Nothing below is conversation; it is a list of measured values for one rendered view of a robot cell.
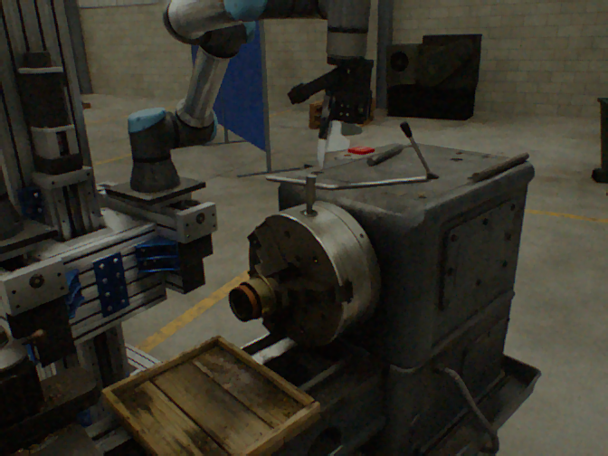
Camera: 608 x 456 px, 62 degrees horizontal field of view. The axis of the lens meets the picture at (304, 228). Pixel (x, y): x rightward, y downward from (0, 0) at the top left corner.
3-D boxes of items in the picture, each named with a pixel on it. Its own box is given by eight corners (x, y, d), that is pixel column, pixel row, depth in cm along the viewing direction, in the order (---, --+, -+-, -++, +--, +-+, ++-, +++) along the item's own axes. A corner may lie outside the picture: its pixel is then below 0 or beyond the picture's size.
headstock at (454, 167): (397, 243, 186) (402, 138, 172) (525, 286, 153) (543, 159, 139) (273, 301, 148) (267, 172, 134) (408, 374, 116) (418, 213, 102)
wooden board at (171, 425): (220, 346, 127) (218, 333, 126) (321, 419, 103) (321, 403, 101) (103, 404, 108) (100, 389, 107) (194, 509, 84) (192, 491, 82)
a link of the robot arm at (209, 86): (157, 128, 164) (192, -18, 121) (200, 122, 172) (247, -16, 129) (171, 157, 160) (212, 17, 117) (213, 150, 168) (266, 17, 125)
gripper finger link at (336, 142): (344, 166, 92) (353, 119, 94) (312, 163, 94) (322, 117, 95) (346, 172, 95) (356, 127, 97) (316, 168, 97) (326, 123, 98)
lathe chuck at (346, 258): (274, 297, 136) (277, 187, 122) (364, 356, 115) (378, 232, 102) (248, 309, 130) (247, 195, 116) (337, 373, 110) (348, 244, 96)
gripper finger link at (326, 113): (324, 137, 93) (334, 92, 94) (317, 136, 93) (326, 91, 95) (328, 146, 97) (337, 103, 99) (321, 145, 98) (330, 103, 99)
